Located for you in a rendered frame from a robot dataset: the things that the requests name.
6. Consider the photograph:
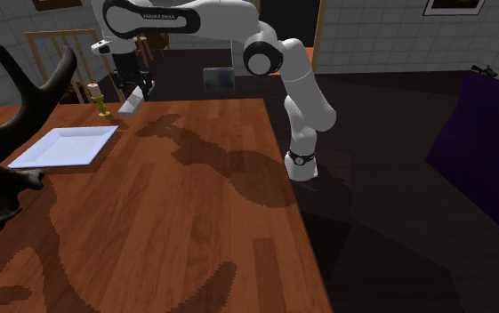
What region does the wooden table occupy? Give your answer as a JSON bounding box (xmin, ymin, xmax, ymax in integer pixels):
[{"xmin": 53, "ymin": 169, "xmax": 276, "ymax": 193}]
[{"xmin": 0, "ymin": 98, "xmax": 334, "ymax": 313}]

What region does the wooden slatted chair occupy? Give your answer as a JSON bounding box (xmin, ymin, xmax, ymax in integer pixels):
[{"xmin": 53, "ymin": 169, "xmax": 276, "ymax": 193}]
[{"xmin": 24, "ymin": 28, "xmax": 125, "ymax": 106}]

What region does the candle on yellow candlestick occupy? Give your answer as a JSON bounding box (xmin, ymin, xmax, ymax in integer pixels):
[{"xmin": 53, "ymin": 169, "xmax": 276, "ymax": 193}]
[{"xmin": 86, "ymin": 82, "xmax": 112, "ymax": 117}]

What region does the dark robot stand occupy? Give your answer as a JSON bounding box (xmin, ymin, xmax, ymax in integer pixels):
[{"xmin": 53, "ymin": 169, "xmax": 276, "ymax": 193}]
[{"xmin": 290, "ymin": 146, "xmax": 356, "ymax": 227}]

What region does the grey rectangular block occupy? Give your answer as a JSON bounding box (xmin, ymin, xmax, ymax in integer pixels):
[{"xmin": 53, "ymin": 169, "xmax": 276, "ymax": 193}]
[{"xmin": 117, "ymin": 84, "xmax": 147, "ymax": 118}]

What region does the white framed wall picture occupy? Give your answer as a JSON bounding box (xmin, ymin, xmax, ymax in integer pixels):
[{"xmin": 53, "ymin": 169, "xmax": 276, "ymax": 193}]
[{"xmin": 422, "ymin": 0, "xmax": 487, "ymax": 18}]

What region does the grey box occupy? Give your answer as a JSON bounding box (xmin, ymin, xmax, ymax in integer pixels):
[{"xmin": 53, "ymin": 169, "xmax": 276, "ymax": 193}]
[{"xmin": 202, "ymin": 66, "xmax": 237, "ymax": 92}]

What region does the wooden stool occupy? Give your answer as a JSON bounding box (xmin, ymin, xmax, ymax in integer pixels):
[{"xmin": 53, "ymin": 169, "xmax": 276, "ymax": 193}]
[{"xmin": 134, "ymin": 33, "xmax": 171, "ymax": 62}]

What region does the black antler sculpture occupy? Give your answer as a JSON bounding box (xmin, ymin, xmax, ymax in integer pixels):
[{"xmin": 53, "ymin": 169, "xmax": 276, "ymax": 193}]
[{"xmin": 0, "ymin": 43, "xmax": 79, "ymax": 245}]

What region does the brown framed wall picture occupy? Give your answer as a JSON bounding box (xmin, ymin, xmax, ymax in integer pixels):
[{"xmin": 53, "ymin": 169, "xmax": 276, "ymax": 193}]
[{"xmin": 31, "ymin": 0, "xmax": 84, "ymax": 12}]

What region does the white square plate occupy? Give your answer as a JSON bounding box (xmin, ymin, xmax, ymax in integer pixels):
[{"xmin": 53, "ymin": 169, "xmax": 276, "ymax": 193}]
[{"xmin": 6, "ymin": 125, "xmax": 120, "ymax": 170}]

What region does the purple sofa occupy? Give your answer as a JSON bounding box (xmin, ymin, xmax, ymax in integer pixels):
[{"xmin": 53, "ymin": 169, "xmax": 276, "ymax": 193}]
[{"xmin": 424, "ymin": 72, "xmax": 499, "ymax": 249}]

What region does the small black object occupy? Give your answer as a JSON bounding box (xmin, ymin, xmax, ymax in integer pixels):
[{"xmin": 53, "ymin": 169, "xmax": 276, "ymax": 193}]
[{"xmin": 469, "ymin": 63, "xmax": 499, "ymax": 79}]

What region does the dark doorway with wooden frame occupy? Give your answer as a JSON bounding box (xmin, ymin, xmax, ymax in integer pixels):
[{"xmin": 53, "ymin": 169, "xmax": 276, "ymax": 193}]
[{"xmin": 255, "ymin": 0, "xmax": 327, "ymax": 73}]

